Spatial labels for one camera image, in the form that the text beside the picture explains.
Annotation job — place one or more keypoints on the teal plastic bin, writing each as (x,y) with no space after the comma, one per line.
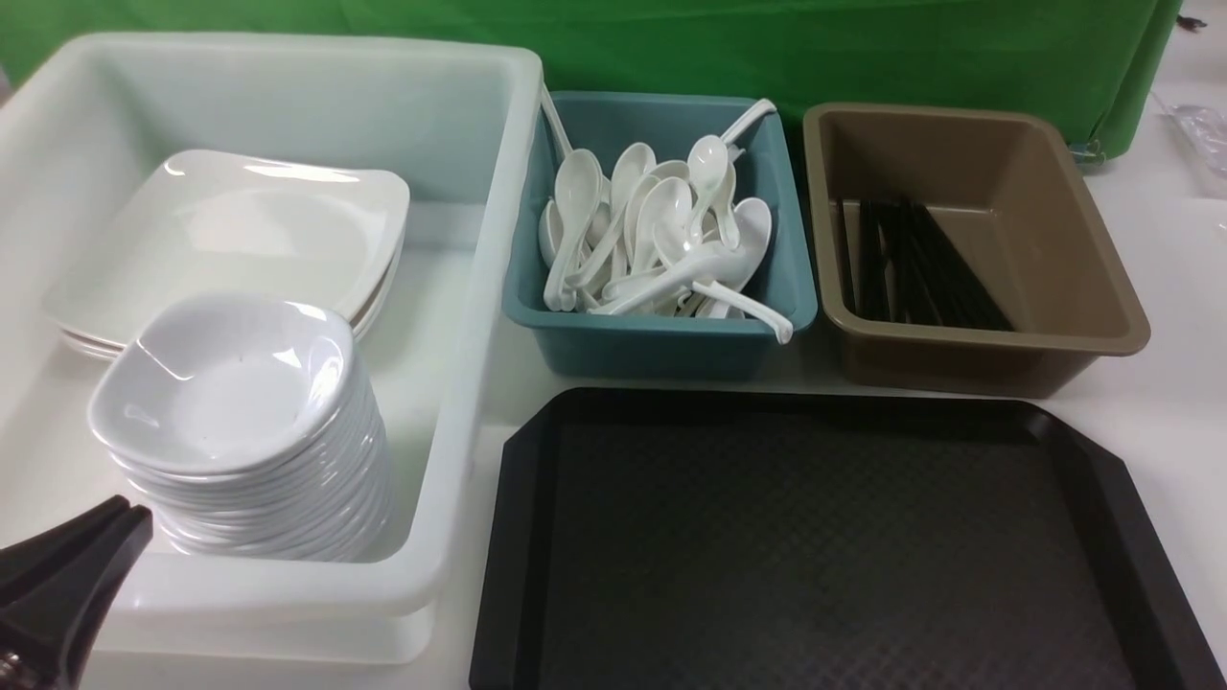
(652,347)

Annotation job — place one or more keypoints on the white ceramic spoon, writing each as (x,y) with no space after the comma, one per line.
(578,191)

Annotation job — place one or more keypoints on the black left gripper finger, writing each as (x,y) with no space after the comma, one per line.
(25,563)
(48,632)

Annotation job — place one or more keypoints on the green backdrop cloth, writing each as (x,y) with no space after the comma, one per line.
(1084,66)

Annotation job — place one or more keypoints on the brown plastic bin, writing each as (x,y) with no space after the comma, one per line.
(1006,190)

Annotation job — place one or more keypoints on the black chopsticks in bin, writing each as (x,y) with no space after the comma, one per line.
(896,265)

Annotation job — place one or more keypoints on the clear plastic bag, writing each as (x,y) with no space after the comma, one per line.
(1201,134)

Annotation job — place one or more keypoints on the white spoon hanging over bin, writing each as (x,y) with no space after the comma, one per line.
(723,301)

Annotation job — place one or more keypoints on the stack of white square plates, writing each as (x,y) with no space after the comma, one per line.
(364,322)

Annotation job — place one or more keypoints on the black serving tray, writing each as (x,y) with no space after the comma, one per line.
(693,539)

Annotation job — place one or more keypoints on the white spoon upright centre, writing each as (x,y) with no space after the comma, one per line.
(707,163)

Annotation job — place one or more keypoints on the stack of white bowls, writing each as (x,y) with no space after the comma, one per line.
(325,503)

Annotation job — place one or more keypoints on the large white square plate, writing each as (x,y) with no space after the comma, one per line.
(208,221)

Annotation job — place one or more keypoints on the white spoon left in bin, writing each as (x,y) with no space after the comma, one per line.
(550,232)

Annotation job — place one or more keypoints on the small white dish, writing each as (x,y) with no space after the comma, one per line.
(225,383)

